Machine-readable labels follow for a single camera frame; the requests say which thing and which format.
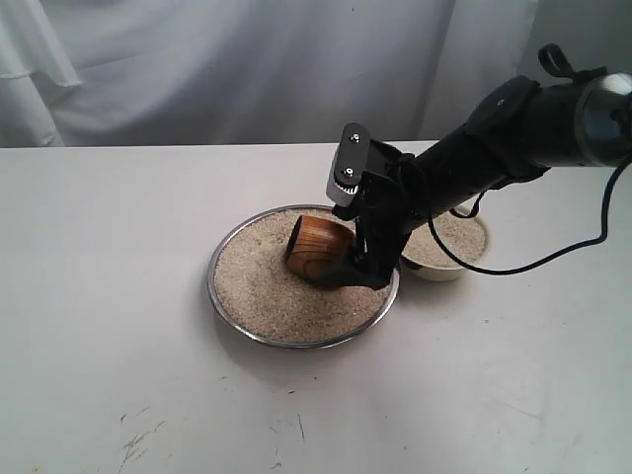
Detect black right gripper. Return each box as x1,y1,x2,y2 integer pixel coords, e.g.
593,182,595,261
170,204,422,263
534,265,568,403
315,139,415,290

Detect brown wooden cup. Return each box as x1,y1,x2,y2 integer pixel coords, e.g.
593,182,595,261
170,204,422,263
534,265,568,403
283,214,356,289

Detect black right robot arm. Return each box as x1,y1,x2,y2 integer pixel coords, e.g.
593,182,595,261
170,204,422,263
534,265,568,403
313,73,631,289

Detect small white rice bowl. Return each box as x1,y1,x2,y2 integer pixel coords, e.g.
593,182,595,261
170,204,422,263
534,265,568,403
399,206,494,282

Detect round steel rice plate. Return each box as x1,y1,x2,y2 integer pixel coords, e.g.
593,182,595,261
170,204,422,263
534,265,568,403
206,204,400,350

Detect white backdrop curtain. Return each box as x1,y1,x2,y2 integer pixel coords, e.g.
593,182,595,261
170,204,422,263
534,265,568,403
1,1,631,147

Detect black camera cable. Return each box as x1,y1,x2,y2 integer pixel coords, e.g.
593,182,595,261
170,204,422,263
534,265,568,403
427,42,632,276

